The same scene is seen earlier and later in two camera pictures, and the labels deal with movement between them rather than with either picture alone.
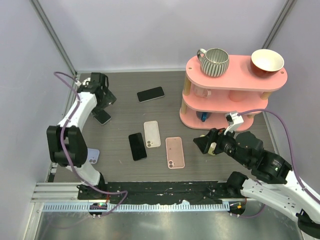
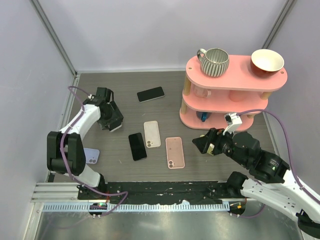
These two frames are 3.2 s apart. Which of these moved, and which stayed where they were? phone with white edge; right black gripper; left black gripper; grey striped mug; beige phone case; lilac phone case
Moved: phone with white edge; left black gripper
Stayed: lilac phone case; grey striped mug; right black gripper; beige phone case
